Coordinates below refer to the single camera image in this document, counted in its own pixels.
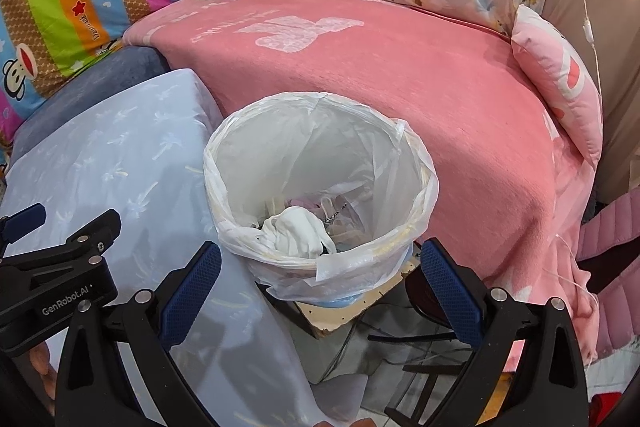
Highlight white glove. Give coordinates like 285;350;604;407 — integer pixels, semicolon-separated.
257;205;336;259

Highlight pink quilted garment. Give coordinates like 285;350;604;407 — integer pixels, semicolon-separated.
575;192;640;358

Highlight white cable with switch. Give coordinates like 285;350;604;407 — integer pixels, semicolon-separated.
555;0;608;118

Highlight trash bin with white bag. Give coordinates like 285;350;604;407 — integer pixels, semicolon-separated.
202;91;440;303

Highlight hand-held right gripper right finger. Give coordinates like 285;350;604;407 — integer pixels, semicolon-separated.
421;237;588;427

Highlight person's left hand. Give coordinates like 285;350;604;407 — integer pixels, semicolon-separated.
29;341;64;402

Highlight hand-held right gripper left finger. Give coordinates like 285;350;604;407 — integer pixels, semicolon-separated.
52;239;223;427

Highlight light blue patterned tablecloth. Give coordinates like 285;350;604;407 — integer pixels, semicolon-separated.
0;69;326;427

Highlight wooden board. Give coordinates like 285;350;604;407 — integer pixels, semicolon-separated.
290;252;421;340

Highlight blue-grey cushion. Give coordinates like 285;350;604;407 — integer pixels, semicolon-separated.
10;44;173;162

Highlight black metal frame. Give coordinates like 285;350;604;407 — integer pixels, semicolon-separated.
382;357;481;423

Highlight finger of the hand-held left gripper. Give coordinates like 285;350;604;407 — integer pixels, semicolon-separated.
0;208;123;280
0;203;47;253

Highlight pink blanket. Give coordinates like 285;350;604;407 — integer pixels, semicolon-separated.
122;0;601;358

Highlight small pink pillow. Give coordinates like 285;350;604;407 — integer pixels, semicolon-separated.
510;4;604;168

